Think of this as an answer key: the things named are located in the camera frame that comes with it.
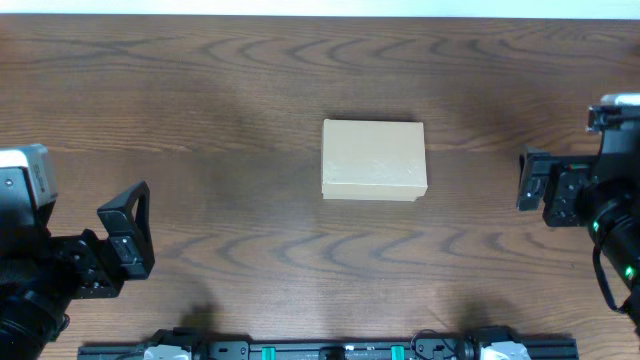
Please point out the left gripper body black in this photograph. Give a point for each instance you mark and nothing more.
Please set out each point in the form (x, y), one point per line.
(100, 265)

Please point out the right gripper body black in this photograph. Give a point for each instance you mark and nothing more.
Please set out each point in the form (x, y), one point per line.
(564, 195)

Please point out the cardboard box with lid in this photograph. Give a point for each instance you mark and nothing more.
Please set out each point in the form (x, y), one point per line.
(373, 160)

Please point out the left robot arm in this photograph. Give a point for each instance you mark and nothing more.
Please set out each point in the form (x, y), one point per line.
(42, 274)

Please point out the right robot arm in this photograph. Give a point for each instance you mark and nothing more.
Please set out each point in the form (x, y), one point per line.
(599, 193)

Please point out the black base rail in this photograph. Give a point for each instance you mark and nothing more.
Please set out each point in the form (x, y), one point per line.
(493, 342)

